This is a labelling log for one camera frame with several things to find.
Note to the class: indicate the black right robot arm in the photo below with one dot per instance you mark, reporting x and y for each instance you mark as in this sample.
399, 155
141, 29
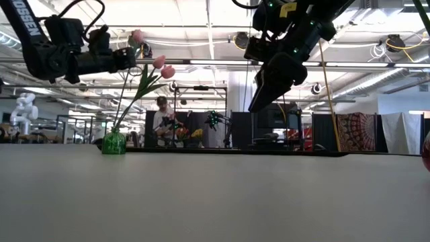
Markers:
302, 13

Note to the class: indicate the person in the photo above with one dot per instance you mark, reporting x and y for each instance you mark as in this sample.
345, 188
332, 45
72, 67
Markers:
163, 117

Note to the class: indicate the white hanging cloth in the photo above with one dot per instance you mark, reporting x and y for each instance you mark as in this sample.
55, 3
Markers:
401, 132

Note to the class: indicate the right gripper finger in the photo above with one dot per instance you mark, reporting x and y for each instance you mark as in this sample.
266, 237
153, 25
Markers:
289, 69
268, 90

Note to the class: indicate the orange flower bouquet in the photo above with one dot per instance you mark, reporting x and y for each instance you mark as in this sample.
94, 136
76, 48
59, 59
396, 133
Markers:
182, 132

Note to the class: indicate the green glass vase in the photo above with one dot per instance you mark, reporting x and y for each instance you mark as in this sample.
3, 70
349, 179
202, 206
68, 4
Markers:
113, 142

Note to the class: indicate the white square pillar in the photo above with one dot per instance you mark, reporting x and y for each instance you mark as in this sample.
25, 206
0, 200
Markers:
238, 90

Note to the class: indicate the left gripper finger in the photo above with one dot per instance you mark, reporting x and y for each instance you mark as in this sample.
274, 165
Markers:
125, 65
125, 53

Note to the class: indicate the red patterned tapestry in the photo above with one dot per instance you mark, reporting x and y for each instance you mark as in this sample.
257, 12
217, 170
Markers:
356, 132

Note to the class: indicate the black metal frame rig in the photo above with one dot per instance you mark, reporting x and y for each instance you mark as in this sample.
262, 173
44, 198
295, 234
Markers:
201, 87

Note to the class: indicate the yellow flower bouquet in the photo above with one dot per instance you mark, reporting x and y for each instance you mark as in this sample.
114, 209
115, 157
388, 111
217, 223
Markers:
197, 133

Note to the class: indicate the long ceiling light strip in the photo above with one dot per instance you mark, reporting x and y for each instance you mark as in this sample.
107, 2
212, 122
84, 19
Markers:
411, 65
363, 64
310, 63
218, 62

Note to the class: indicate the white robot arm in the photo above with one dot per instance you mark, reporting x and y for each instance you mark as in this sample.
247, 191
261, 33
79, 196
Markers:
25, 111

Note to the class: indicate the black partition curtain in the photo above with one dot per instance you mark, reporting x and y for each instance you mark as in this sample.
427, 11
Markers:
241, 129
322, 132
198, 121

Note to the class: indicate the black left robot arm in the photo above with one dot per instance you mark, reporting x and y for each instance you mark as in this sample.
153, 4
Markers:
27, 30

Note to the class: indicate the pink artificial tulip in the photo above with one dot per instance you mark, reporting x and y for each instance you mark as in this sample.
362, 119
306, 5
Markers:
159, 62
167, 72
137, 36

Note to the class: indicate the silver ventilation duct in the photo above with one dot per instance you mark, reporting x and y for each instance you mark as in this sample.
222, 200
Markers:
8, 39

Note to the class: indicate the black monitor screen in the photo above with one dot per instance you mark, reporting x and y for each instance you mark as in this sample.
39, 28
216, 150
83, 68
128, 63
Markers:
279, 117

